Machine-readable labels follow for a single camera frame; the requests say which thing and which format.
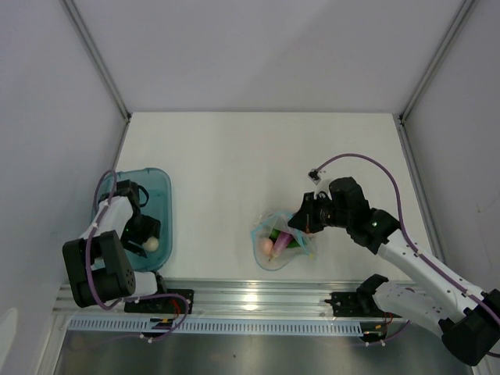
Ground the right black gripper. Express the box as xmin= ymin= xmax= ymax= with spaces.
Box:
xmin=288 ymin=191 xmax=352 ymax=234

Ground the white toy egg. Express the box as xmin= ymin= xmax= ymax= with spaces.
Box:
xmin=142 ymin=237 xmax=159 ymax=252

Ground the green toy chili pepper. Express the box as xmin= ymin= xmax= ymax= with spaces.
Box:
xmin=287 ymin=240 xmax=300 ymax=248

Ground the purple toy eggplant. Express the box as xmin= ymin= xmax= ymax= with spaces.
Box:
xmin=269 ymin=231 xmax=294 ymax=260

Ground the green toy bell pepper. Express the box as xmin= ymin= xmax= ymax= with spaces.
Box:
xmin=269 ymin=229 xmax=281 ymax=241

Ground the clear zip top bag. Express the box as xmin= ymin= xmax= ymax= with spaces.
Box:
xmin=250 ymin=210 xmax=317 ymax=272

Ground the pink toy egg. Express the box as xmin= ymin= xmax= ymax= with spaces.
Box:
xmin=259 ymin=238 xmax=273 ymax=256

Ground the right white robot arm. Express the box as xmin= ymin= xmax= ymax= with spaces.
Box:
xmin=288 ymin=177 xmax=499 ymax=366

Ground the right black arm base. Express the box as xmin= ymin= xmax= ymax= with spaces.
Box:
xmin=323 ymin=291 xmax=400 ymax=318

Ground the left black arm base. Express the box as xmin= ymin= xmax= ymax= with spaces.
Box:
xmin=124 ymin=289 xmax=195 ymax=316

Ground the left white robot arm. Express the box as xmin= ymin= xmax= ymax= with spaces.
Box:
xmin=62 ymin=180 xmax=170 ymax=313

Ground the teal plastic tray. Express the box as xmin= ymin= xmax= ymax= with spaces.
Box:
xmin=116 ymin=168 xmax=173 ymax=272

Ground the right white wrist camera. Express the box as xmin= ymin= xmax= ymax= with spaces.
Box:
xmin=308 ymin=169 xmax=328 ymax=185

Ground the aluminium mounting rail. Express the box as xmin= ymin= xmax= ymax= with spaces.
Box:
xmin=52 ymin=277 xmax=480 ymax=323

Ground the white slotted cable duct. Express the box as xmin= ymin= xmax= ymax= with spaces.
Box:
xmin=67 ymin=316 xmax=363 ymax=337

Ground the left aluminium frame post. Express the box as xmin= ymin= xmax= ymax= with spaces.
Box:
xmin=59 ymin=0 xmax=131 ymax=123

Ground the aluminium frame post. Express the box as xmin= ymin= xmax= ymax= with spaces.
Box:
xmin=398 ymin=0 xmax=479 ymax=125
xmin=59 ymin=0 xmax=131 ymax=123

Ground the right aluminium frame post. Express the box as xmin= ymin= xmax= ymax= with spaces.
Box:
xmin=398 ymin=0 xmax=479 ymax=125

